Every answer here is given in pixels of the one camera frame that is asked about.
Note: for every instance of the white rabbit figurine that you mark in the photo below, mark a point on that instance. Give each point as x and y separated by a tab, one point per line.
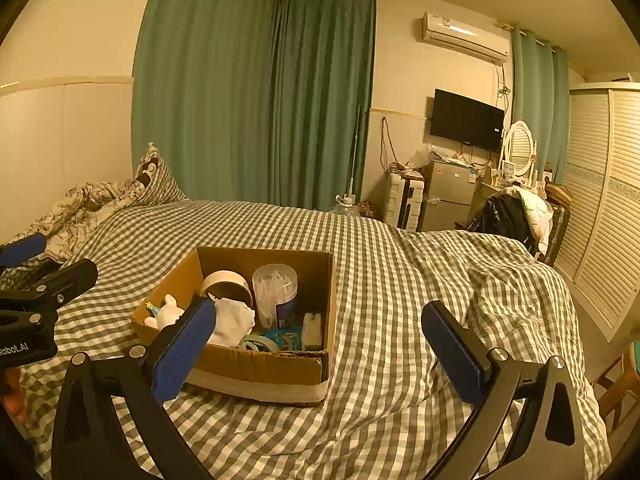
167	312

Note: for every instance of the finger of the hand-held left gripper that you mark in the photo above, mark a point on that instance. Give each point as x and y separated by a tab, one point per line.
65	280
22	250

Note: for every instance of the white garment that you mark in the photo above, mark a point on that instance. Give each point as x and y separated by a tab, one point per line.
537	212

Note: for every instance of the black jacket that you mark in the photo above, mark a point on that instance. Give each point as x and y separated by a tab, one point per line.
500	220

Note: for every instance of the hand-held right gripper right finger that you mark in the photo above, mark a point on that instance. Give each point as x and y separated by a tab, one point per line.
455	355

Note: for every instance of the blue tape dispenser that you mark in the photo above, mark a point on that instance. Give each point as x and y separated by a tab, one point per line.
267	342

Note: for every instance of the black wall television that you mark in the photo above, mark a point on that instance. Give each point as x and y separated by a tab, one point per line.
467	120

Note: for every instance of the white ribbed suitcase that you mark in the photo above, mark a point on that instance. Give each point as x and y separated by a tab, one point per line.
402	202

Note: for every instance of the white mop pole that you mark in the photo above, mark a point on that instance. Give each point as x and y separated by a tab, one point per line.
354	160

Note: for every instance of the floral print quilt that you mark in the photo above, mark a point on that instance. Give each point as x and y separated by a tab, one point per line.
75	210

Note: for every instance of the brown suitcase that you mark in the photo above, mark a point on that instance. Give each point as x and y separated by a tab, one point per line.
557	225

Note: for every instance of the clear water bottle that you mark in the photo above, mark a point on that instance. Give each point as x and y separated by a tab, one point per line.
346	207

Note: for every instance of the checkered pillow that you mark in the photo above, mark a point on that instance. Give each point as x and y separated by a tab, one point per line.
157	177

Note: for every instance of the small silver fridge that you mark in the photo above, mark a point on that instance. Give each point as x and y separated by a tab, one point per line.
445	195

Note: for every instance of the beige tape roll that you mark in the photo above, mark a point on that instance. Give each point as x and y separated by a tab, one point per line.
227	282

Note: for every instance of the green corner curtain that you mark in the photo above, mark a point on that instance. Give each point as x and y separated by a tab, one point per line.
322	100

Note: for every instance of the white air conditioner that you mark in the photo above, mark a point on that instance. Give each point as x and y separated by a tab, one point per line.
465	37

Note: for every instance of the white oval vanity mirror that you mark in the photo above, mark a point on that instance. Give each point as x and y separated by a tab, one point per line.
519	147

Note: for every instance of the clear cotton swab container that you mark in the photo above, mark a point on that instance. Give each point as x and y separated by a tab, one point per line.
275	290

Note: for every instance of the brown cardboard box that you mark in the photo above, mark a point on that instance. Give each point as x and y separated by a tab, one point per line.
260	365

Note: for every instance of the white sock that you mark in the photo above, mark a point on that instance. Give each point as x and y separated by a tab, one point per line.
232	325

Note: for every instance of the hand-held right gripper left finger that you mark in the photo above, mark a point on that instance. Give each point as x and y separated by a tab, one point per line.
185	355

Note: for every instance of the wide green curtain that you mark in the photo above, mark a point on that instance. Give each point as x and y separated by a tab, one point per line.
200	85

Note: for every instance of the wooden stool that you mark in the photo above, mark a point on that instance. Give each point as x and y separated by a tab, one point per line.
617	390

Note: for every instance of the person's left hand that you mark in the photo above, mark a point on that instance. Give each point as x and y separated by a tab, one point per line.
11	397

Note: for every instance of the plastic bag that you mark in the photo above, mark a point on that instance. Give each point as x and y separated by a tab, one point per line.
422	155

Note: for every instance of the white louvered wardrobe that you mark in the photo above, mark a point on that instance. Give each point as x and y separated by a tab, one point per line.
605	200

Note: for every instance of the narrow green curtain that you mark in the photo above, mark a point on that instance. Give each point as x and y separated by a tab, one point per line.
540	110

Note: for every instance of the grey checkered blanket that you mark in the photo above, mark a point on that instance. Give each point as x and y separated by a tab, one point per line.
390	280

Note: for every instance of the white cream tube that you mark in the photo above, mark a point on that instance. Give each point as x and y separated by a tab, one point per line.
312	332

